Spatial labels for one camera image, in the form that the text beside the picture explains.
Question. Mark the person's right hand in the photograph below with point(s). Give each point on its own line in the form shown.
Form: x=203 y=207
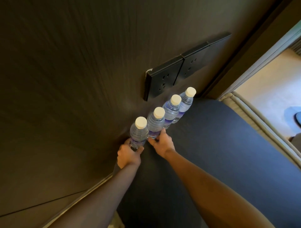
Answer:
x=162 y=145

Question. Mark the person's left hand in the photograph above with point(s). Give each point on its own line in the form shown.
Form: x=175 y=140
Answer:
x=128 y=157

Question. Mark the person's right thumb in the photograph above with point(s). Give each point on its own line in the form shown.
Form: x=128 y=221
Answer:
x=152 y=141

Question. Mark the person's left thumb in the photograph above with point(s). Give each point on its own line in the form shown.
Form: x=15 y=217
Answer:
x=139 y=150

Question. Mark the clear water bottle white cap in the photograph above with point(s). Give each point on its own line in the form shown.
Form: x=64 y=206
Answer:
x=138 y=133
x=171 y=111
x=155 y=124
x=185 y=103

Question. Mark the person's right forearm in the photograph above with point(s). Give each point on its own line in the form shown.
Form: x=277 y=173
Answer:
x=211 y=190

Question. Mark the person's left forearm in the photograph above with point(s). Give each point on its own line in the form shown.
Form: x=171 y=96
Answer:
x=94 y=199

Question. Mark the beige piped cushion edge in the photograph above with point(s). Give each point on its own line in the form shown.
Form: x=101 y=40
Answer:
x=261 y=126

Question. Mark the blue round object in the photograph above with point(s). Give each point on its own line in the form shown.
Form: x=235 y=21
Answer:
x=292 y=116

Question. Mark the black wall socket plate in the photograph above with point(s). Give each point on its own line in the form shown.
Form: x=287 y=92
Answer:
x=163 y=78
x=191 y=67

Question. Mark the black wall switch plate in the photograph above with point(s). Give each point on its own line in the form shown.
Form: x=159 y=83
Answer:
x=218 y=38

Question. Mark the dark door frame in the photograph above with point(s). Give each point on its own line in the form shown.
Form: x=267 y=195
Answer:
x=247 y=47

